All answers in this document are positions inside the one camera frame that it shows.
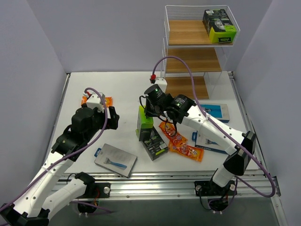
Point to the orange razor bag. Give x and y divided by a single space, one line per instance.
187 151
108 100
172 134

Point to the black green razor pack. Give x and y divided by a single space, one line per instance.
144 125

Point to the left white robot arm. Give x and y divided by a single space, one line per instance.
35 206

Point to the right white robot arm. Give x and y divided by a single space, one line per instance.
183 110

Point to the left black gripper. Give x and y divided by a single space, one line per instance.
112 117

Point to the aluminium mounting rail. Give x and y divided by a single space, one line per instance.
168 185

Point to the blue white razor box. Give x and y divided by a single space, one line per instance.
218 111

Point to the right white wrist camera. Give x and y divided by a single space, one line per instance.
161 82

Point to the small black green razor box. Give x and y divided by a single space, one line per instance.
155 145

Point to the orange razor bag upper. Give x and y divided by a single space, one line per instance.
172 134

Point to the orange razor bag far left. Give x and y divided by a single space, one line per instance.
108 100

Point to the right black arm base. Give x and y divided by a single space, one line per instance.
206 188

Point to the white wire wooden shelf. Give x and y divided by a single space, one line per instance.
186 47

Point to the tall green black razor box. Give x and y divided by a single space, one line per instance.
219 26

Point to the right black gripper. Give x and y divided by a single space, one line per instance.
150 111

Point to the grey box blue razor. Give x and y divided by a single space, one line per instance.
203 142
116 160

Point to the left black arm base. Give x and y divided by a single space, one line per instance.
102 190

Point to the orange razor bag lower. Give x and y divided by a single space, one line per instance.
187 151

